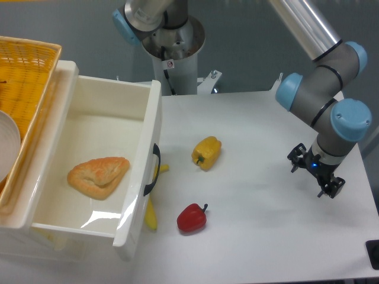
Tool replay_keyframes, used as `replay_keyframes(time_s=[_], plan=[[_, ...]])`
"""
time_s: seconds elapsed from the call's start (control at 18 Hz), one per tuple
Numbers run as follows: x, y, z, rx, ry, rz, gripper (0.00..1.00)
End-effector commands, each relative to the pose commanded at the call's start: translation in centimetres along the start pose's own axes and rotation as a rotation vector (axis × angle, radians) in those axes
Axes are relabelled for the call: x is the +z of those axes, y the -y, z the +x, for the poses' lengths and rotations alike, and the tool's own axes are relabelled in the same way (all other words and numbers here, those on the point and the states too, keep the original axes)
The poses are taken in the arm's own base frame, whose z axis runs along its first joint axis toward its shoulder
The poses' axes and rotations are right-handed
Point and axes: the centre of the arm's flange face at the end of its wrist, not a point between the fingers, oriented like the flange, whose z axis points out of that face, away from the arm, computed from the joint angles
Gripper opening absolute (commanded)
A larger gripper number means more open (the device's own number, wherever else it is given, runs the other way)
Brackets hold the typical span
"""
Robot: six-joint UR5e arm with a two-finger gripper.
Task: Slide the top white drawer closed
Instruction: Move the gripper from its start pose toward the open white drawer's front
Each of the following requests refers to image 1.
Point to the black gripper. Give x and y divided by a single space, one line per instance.
321 165

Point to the white top drawer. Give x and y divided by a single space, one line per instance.
106 118

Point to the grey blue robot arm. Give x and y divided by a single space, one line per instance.
339 124

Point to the white drawer cabinet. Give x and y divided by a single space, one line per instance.
19 236

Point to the black corner device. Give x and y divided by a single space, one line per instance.
372 247

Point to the yellow bell pepper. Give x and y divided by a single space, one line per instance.
206 153

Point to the red bell pepper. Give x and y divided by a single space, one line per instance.
192 218

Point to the yellow banana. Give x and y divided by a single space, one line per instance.
150 217

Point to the bread croissant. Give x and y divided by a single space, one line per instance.
98 178

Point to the yellow woven basket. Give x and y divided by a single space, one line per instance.
27 67

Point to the white plate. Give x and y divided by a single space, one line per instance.
10 144

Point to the black top drawer handle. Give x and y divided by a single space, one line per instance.
149 187

